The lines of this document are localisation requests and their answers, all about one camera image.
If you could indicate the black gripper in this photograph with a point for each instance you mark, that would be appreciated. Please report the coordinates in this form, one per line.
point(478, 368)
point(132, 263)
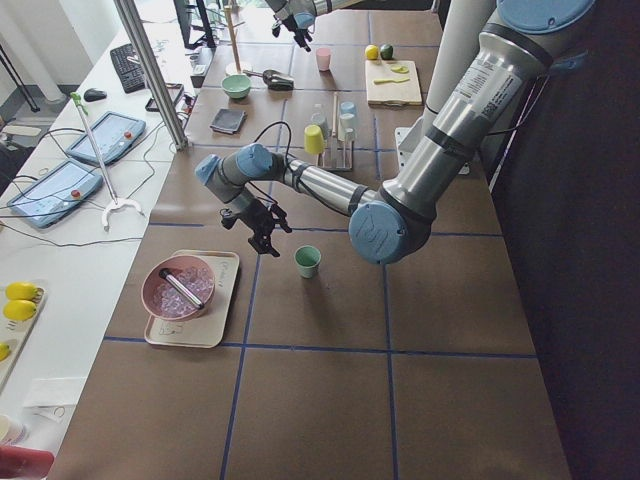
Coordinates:
point(300, 31)
point(257, 218)

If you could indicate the pink cup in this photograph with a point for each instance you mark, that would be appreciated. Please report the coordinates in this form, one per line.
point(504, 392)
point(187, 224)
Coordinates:
point(323, 58)

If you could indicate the mint green cup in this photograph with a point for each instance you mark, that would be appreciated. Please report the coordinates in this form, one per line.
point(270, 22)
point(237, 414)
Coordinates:
point(307, 259)

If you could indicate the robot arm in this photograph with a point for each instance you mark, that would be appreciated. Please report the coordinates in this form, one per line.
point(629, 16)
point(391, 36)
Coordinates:
point(317, 7)
point(489, 50)

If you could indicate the grey cup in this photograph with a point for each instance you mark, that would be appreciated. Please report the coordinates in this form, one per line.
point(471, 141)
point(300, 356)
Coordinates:
point(319, 119)

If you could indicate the light blue cup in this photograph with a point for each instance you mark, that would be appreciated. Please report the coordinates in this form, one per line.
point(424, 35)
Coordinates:
point(347, 107)

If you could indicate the yellow cup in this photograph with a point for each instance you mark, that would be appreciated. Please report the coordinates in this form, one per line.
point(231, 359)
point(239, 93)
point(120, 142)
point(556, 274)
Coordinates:
point(314, 143)

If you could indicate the white cup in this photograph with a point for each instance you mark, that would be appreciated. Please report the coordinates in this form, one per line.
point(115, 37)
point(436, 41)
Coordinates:
point(347, 127)

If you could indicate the steel scoop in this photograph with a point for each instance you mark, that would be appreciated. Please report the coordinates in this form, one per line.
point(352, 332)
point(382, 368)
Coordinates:
point(273, 79)

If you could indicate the green bowl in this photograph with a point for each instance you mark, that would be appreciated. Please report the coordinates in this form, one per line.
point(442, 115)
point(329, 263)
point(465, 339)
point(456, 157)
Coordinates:
point(236, 86)

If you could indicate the whole lemon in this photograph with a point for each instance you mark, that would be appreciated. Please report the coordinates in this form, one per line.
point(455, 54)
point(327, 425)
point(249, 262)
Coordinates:
point(371, 52)

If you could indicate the green avocado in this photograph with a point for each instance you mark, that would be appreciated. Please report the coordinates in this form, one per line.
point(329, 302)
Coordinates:
point(386, 52)

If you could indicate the yellow plastic knife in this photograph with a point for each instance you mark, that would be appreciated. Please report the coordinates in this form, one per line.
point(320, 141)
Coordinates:
point(392, 80)

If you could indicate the grey folded cloth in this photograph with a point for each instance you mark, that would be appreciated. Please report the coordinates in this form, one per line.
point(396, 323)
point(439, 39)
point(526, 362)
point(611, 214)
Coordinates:
point(228, 121)

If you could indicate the wooden cutting board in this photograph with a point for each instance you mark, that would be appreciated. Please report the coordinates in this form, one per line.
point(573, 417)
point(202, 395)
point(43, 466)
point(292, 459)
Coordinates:
point(403, 94)

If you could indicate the beige plastic tray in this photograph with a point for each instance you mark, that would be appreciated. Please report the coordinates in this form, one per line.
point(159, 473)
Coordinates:
point(206, 330)

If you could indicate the lemon half slice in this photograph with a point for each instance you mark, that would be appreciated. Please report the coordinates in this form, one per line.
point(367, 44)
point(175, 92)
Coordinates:
point(400, 69)

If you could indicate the pink bowl with ice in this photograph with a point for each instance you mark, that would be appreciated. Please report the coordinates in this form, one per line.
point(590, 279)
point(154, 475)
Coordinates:
point(161, 300)

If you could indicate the black keyboard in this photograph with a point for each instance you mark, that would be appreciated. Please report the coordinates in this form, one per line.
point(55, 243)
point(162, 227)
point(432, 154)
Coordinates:
point(128, 69)

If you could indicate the teach pendant tablet far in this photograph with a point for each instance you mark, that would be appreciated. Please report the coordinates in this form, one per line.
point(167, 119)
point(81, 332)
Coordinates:
point(115, 134)

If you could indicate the teach pendant tablet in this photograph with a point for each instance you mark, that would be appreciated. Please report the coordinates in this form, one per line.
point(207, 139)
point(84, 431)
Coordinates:
point(115, 134)
point(56, 194)

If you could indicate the black computer mouse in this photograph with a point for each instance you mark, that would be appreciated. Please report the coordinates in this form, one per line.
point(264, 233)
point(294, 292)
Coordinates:
point(93, 95)

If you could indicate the white reacher grabber tool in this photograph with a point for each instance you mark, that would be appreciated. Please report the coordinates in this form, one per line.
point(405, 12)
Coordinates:
point(116, 203)

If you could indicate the teach pendant tablet near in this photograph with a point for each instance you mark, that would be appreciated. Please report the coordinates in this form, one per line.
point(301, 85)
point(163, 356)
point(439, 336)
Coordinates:
point(56, 194)

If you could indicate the yellow lemon on side table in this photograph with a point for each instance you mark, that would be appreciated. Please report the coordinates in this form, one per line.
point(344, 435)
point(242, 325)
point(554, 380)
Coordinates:
point(22, 291)

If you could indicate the white wire cup rack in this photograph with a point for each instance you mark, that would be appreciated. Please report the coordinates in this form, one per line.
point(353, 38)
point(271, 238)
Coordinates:
point(338, 156)

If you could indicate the aluminium frame post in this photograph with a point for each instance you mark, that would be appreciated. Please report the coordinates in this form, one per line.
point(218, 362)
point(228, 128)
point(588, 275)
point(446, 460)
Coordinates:
point(135, 30)

